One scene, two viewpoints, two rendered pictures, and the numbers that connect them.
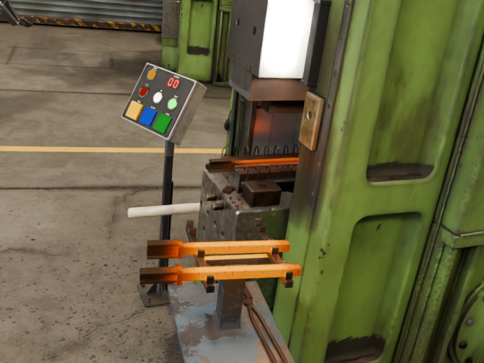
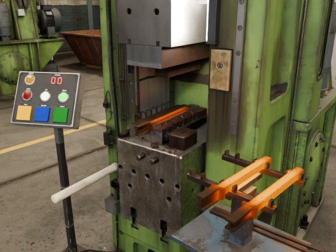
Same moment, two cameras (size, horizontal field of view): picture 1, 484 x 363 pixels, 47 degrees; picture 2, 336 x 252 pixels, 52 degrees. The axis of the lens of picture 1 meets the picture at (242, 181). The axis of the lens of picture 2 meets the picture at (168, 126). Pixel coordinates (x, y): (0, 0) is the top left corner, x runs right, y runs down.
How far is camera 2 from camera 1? 0.97 m
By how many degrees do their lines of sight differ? 28
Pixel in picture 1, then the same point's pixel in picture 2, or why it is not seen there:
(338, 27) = not seen: outside the picture
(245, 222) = (185, 163)
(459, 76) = (295, 18)
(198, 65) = not seen: outside the picture
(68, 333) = not seen: outside the picture
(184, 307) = (202, 244)
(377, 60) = (274, 10)
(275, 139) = (151, 102)
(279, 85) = (175, 53)
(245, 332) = (259, 239)
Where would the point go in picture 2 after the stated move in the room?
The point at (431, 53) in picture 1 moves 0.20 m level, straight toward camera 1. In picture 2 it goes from (279, 6) to (306, 6)
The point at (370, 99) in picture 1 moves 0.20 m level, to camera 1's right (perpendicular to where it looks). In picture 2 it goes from (271, 40) to (305, 37)
